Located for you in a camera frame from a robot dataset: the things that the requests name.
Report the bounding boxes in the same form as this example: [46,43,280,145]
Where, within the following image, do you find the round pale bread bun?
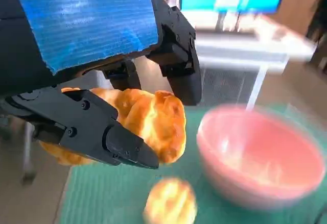
[143,178,198,224]

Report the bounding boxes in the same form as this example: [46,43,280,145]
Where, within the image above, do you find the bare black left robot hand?
[0,0,202,170]

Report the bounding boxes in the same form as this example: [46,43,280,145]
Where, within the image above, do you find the large white mesh cabinet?
[195,14,317,110]

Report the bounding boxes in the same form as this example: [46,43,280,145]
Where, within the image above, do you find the pink bowl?
[196,104,326,209]

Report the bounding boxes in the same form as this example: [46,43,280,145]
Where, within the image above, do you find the orange pastry bread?
[39,87,186,166]

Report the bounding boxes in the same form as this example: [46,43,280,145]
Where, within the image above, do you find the green cutting mat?
[58,104,327,224]

